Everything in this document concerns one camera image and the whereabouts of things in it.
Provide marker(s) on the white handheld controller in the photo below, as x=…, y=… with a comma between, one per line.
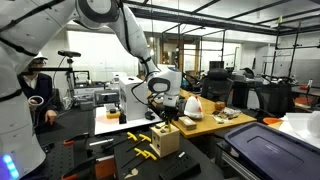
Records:
x=29, y=101

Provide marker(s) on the yellow block on mat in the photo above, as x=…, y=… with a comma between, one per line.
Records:
x=150, y=155

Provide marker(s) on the navy plastic tote lid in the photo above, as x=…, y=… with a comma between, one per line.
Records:
x=273, y=153

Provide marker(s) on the small tan box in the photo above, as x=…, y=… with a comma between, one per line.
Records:
x=187, y=124

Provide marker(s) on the yellow and black tape roll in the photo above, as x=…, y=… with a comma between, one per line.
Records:
x=113, y=115

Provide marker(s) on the white plastic sheet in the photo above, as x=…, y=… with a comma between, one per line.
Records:
x=300, y=126

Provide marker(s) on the black orange bar clamp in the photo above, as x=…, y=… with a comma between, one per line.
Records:
x=68, y=142
x=83, y=164

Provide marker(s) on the black open frame machine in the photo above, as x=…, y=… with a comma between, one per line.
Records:
x=81, y=71

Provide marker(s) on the teal bottle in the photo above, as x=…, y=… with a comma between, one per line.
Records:
x=184, y=83

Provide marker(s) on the black mesh chair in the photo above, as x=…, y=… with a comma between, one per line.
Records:
x=275, y=98

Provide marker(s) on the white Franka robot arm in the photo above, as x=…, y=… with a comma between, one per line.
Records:
x=133, y=36

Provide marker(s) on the black highback office chair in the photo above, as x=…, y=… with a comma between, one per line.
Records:
x=216, y=85

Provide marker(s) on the light wooden desk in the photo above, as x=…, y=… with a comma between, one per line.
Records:
x=206, y=123

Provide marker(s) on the wooden shape sorter box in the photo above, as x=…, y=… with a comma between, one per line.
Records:
x=166, y=143

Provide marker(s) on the black camera tripod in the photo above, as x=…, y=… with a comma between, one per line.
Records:
x=70, y=76

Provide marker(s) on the operator right hand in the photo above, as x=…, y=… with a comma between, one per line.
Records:
x=35, y=110

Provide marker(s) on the white table board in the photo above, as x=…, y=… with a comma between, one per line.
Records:
x=106, y=125

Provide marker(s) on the small black monitor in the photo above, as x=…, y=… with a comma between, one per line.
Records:
x=216, y=65

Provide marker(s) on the operator left hand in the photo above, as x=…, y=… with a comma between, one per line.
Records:
x=50, y=116

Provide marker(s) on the person in dark jacket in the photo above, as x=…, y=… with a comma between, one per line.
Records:
x=41, y=90

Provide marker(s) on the black wedge hex key stand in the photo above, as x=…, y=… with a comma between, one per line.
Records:
x=180, y=168

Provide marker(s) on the black cabinet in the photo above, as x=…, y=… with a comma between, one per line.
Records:
x=240, y=95

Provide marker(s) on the orange bowl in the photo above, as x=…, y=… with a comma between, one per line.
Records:
x=271, y=121

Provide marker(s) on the black vertical pole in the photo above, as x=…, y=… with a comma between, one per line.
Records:
x=274, y=50
x=293, y=50

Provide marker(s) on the white box with black print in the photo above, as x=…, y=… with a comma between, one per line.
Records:
x=136, y=100

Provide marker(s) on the black ceiling frame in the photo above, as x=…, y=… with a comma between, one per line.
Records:
x=200, y=20

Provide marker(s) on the black bar camera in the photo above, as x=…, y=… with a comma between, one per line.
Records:
x=68, y=53

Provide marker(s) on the grey electronics box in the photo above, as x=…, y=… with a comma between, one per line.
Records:
x=106, y=97

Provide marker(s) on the silver metal rod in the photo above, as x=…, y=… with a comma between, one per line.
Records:
x=101, y=142

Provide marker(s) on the brown round object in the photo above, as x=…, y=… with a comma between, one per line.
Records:
x=220, y=106

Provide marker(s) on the clear plastic bags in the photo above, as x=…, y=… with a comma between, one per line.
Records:
x=228, y=113

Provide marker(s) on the small black block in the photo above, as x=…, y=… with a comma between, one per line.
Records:
x=122, y=118

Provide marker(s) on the aluminium table frame rail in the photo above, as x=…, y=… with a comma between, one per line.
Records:
x=233, y=163

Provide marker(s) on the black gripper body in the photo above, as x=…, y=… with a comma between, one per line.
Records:
x=170, y=113

